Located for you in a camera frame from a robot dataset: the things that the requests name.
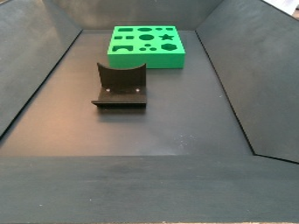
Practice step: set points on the green shape-sorter fixture block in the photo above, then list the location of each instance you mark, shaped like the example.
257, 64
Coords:
145, 44

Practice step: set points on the black curved stand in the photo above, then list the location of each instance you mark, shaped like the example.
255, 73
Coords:
121, 86

